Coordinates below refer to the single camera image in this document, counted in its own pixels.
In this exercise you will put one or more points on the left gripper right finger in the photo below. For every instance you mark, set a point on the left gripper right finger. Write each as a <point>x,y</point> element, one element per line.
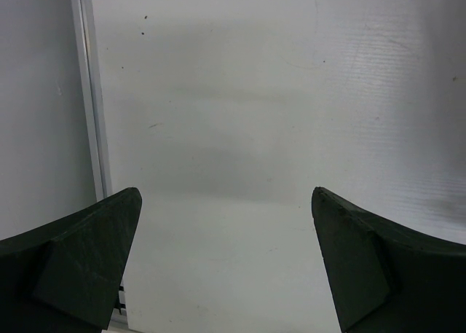
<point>385,277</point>

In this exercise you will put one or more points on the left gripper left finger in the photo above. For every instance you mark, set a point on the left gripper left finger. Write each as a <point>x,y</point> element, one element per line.
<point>65,276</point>

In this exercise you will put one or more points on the aluminium table edge rail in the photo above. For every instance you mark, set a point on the aluminium table edge rail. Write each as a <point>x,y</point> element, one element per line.
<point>87,47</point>

